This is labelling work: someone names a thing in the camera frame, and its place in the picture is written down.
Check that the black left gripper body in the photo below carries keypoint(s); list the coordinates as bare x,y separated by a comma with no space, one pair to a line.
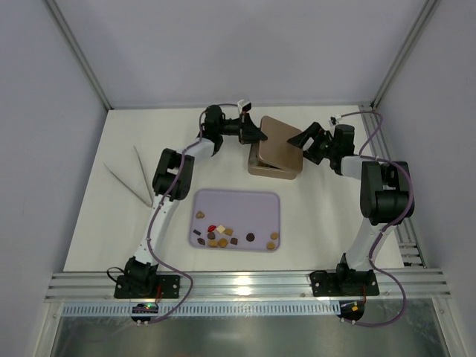
243,129

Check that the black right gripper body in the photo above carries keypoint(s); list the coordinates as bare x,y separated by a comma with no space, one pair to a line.
314,143

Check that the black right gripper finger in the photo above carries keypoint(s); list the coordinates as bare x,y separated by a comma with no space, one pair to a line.
314,132
316,153

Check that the gold tin lid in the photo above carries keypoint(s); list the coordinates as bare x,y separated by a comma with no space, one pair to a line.
276,151

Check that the metal tongs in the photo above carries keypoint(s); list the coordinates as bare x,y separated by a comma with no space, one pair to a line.
133,178

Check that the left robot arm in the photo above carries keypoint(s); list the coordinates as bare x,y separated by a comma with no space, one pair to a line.
171,184

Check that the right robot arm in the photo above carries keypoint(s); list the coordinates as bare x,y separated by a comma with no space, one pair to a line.
386,199

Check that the caramel ridged leaf chocolate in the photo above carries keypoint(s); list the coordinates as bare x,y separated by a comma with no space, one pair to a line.
223,243

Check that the caramel rectangular chocolate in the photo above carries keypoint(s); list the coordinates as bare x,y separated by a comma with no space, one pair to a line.
213,243

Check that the gold tin box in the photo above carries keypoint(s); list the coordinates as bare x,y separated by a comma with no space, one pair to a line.
258,168

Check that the lilac plastic tray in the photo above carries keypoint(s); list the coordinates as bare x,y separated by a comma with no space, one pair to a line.
244,212

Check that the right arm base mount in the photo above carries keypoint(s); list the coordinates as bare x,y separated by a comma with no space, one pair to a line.
342,284

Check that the white slotted cable duct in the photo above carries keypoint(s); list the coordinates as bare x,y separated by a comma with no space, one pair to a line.
202,309

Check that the aluminium frame rail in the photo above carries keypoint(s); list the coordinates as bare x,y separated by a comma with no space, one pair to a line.
241,285

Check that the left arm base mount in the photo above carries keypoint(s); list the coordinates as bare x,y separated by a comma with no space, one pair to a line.
161,286

